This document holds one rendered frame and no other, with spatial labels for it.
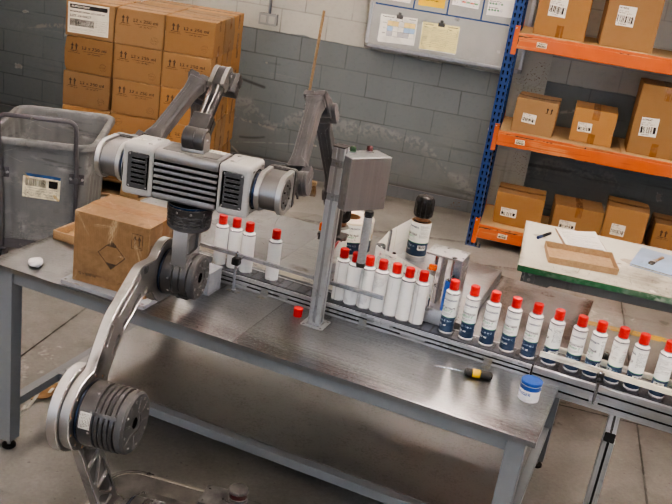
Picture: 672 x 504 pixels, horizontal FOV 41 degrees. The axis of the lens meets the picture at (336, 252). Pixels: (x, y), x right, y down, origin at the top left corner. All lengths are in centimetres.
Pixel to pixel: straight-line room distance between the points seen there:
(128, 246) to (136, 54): 352
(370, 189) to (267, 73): 486
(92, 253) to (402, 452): 147
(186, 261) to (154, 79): 397
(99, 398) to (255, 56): 570
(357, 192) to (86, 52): 398
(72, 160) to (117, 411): 306
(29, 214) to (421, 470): 291
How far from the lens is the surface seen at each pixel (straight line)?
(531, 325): 316
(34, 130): 614
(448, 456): 381
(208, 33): 645
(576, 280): 435
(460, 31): 735
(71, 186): 540
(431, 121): 760
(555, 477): 430
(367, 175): 306
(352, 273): 329
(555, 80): 747
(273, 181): 257
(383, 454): 373
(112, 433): 246
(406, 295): 324
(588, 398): 320
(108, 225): 326
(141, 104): 668
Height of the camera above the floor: 224
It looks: 21 degrees down
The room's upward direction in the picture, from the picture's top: 9 degrees clockwise
